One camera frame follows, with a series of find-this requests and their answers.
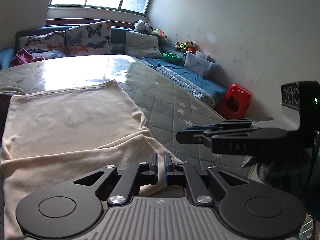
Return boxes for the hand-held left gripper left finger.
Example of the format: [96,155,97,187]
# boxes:
[72,153,159,207]

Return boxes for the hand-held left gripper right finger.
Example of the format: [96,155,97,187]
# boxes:
[164,153,250,205]

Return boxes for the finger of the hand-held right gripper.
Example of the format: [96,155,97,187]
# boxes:
[175,127,260,146]
[184,119,254,131]

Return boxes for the cream sweatshirt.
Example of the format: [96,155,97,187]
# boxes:
[0,79,185,240]

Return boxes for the person's right forearm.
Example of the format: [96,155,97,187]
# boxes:
[241,152,313,193]

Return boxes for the red plastic stool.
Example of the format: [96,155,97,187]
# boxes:
[215,84,253,119]

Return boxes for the clear plastic storage box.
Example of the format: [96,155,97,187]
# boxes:
[184,51,220,78]

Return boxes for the blue corner sofa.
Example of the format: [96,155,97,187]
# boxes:
[0,26,228,108]

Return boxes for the green bowl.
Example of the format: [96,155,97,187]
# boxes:
[162,52,182,62]

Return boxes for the brown green plush toy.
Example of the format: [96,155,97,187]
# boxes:
[174,41,197,53]

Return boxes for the grey pillow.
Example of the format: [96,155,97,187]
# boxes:
[124,31,163,58]

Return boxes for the panda plush toy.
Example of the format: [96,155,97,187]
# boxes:
[134,20,153,33]

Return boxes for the square butterfly print pillow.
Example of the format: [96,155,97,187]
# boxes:
[64,21,113,56]

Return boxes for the black round induction cooktop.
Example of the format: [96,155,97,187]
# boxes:
[0,86,25,140]

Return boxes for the pink cloth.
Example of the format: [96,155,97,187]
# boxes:
[10,49,45,67]

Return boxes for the long butterfly print pillow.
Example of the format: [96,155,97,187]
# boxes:
[17,31,67,60]

